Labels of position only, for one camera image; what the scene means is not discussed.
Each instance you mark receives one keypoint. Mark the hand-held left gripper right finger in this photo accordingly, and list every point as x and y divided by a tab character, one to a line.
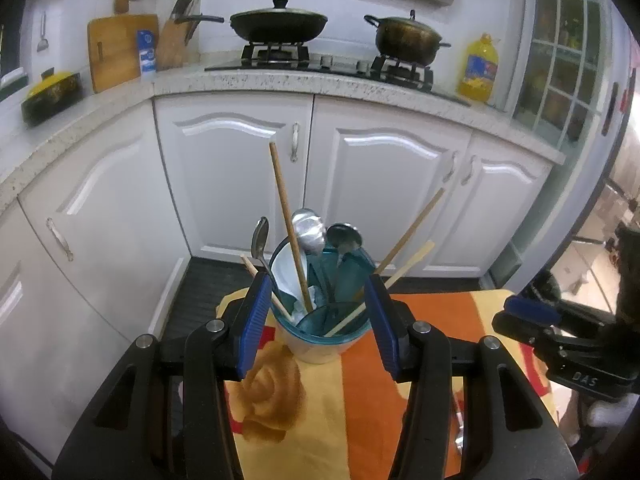
382	320

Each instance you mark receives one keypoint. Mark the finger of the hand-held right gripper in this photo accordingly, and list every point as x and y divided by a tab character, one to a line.
547	287
530	309

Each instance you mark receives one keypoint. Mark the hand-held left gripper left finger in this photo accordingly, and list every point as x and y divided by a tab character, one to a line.
255	320

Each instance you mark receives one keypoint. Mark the pale wooden chopstick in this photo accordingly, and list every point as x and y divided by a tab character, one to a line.
282	307
410	262

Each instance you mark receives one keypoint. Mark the floral ceramic utensil cup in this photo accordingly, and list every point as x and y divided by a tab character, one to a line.
320	350

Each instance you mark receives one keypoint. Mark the steel spoon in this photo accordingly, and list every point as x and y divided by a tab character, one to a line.
345	237
460	435
310	232
260	237

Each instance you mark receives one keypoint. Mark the brown wooden chopstick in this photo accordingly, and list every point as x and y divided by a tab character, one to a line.
415	225
287	210

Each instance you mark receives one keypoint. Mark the person's right hand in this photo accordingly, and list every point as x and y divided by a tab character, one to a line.
607	412

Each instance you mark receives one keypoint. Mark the white cabinet door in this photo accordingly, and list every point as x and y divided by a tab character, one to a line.
225	175
115	220
45	350
380	185
500	210

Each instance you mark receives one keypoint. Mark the orange yellow printed blanket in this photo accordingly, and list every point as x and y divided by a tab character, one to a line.
360	410

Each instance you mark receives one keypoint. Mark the yellow cooking oil bottle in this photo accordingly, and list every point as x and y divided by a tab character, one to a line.
480	72

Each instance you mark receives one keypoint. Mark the glass door cabinet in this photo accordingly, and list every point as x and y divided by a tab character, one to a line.
560	60

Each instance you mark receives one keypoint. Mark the black gas stove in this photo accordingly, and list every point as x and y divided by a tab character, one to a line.
320	62

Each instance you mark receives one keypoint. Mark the blue white carton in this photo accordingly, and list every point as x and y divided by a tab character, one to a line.
147	55

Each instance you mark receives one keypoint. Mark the dark cooking pot with lid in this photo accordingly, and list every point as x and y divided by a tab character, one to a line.
407	35

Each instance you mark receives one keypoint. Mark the wooden knife block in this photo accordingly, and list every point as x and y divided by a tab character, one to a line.
172	42

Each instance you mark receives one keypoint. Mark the black frying pan with lid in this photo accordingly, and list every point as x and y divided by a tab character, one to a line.
280	25

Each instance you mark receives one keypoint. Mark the wooden cutting board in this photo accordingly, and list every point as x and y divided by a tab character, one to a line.
115	52

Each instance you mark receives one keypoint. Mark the black casserole with yellow lid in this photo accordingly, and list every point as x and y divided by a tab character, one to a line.
50	95

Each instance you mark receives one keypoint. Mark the metal peeler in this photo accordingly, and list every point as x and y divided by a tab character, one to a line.
43	35

